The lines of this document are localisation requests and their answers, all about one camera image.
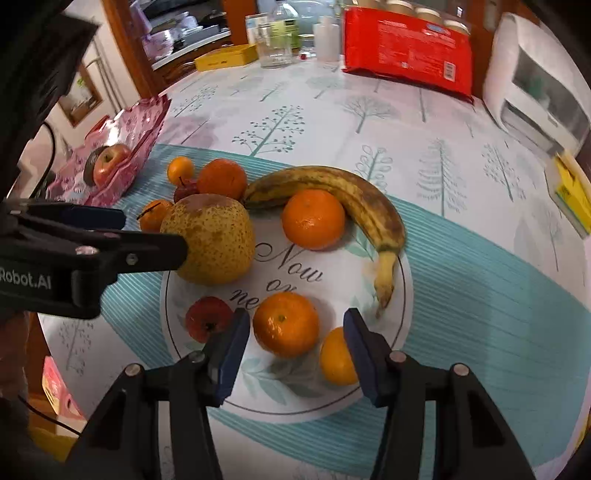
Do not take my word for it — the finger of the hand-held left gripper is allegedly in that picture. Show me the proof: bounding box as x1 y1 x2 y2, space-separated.
0 215 188 278
2 199 126 232

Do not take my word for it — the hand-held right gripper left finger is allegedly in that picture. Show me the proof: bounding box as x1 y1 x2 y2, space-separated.
67 307 252 480

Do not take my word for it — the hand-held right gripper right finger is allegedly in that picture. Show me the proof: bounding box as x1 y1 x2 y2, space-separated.
342 307 539 480

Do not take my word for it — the speckled yellow pear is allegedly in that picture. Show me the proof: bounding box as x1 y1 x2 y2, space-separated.
160 194 256 285

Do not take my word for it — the pink plastic fruit tray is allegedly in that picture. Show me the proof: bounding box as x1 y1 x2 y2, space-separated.
46 95 171 208

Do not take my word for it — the large orange mandarin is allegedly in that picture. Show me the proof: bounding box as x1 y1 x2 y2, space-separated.
281 188 347 251

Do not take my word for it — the spotted ripe banana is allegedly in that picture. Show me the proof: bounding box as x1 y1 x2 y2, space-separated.
242 166 407 319

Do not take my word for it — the dark avocado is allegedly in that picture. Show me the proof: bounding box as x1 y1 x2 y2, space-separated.
83 148 109 185

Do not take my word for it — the red apple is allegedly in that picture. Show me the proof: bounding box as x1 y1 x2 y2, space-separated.
92 143 133 188

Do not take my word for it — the pink packet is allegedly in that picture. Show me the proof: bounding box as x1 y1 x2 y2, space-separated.
41 355 86 421

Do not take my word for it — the wooden kitchen cabinet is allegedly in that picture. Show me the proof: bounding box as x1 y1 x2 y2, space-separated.
152 28 232 86

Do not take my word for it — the yellow tin box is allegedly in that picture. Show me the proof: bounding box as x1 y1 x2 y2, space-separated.
194 44 258 73

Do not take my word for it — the tree print tablecloth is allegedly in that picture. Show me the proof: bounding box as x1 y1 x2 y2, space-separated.
39 58 591 480

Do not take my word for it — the clear glass jar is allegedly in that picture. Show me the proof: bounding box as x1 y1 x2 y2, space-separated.
256 21 294 70

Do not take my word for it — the white blue carton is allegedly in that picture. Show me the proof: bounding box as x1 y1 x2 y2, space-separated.
245 13 271 46

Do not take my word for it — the green label glass bottle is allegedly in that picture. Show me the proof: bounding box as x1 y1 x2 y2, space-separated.
272 0 301 51

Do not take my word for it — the white plastic squeeze bottle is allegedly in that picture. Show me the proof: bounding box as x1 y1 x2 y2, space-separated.
313 16 341 64

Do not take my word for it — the red plastic packet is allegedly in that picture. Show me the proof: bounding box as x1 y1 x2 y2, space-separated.
342 7 475 103

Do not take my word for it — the white countertop appliance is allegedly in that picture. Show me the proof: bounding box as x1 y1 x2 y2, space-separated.
482 11 591 160

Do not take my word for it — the black cable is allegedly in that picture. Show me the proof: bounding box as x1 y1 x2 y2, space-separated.
41 121 57 190

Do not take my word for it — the large wooden framed wall niche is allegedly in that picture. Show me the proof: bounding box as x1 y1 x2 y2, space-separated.
58 62 105 127

